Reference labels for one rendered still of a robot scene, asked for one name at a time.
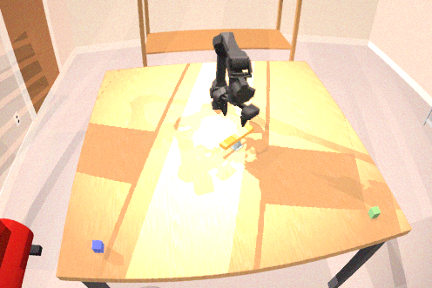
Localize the yellow bar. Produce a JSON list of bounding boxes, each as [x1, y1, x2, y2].
[[219, 124, 254, 151]]

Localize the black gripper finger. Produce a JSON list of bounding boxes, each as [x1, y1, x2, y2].
[[214, 100, 228, 116], [240, 115, 248, 127]]

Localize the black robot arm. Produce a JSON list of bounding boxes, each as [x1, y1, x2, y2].
[[209, 31, 256, 103]]

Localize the small green cube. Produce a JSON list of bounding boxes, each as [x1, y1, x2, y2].
[[368, 206, 381, 218]]

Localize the small blue cube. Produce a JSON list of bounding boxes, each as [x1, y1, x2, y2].
[[91, 240, 105, 253]]

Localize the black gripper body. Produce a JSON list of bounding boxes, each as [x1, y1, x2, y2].
[[213, 87, 260, 120]]

